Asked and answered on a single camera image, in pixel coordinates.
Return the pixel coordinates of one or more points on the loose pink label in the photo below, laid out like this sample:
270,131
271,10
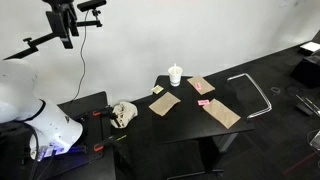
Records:
203,102

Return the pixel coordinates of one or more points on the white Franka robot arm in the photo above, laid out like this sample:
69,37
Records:
50,123

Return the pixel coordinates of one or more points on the large brown paper envelope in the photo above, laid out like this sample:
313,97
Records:
221,114

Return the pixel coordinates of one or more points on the clear plastic container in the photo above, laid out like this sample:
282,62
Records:
315,140

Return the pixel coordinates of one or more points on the yellow sticky note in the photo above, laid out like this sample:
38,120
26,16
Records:
157,89

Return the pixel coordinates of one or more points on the white paper sheet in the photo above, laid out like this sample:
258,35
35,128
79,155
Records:
311,46

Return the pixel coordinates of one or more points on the black case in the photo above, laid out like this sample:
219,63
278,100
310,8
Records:
306,70

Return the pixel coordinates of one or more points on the white pen blue cap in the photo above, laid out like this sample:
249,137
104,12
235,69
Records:
174,66

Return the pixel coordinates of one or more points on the yellow green marker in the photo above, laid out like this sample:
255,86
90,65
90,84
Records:
121,137

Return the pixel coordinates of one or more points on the medium brown paper envelope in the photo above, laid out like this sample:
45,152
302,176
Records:
164,104

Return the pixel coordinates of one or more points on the small brown paper envelope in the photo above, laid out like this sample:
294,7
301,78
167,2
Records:
205,87

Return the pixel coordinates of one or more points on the white paper cup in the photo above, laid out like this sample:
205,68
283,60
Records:
175,77

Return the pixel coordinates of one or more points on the crumpled white cloth bag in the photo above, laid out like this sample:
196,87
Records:
125,113

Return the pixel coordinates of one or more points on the black table pedestal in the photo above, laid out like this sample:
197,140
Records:
210,153

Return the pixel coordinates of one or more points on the metal floor bars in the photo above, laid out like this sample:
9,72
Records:
308,104

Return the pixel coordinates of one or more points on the pink label on envelope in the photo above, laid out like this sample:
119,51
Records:
198,86

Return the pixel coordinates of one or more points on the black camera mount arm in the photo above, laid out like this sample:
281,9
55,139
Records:
33,43

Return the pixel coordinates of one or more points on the black chair metal frame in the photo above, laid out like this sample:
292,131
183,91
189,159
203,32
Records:
260,93

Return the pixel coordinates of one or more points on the black mounted camera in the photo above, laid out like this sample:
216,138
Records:
91,4

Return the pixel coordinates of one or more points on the orange black bar clamp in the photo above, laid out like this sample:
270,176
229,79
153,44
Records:
103,144
108,113

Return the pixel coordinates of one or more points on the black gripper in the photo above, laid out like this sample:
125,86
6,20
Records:
56,5

